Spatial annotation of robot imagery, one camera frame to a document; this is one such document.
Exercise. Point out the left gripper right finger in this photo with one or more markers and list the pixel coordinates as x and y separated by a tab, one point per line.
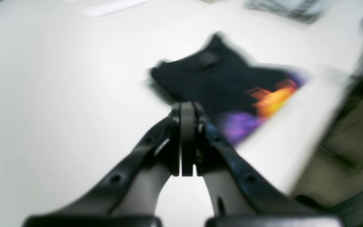
240	196

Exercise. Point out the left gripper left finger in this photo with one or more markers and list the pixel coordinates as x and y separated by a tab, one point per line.
127	196

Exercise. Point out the grey T-shirt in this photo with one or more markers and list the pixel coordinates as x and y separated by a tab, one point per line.
306	11

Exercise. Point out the black T-shirt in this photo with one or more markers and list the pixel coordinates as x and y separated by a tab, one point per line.
237	96

